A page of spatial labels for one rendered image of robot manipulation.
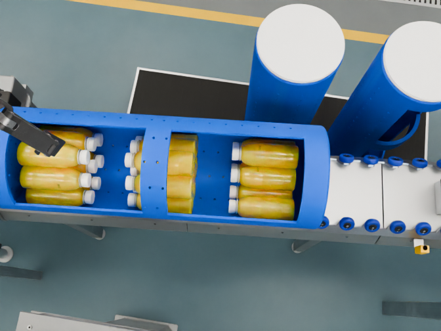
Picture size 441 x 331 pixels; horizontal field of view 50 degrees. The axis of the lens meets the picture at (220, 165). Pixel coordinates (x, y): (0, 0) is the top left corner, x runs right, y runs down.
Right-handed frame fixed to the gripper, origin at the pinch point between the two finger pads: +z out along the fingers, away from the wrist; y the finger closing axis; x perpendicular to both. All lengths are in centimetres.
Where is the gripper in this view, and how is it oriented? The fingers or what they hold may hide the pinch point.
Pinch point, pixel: (23, 122)
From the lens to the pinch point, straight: 81.7
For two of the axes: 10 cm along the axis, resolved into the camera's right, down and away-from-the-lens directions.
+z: 0.5, 1.6, 9.9
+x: 5.9, -8.0, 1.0
